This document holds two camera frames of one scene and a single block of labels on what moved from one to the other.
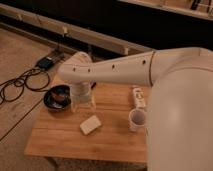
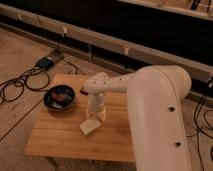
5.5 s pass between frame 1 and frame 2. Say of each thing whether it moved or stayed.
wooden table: stayed
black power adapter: stayed
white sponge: stayed
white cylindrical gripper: moved
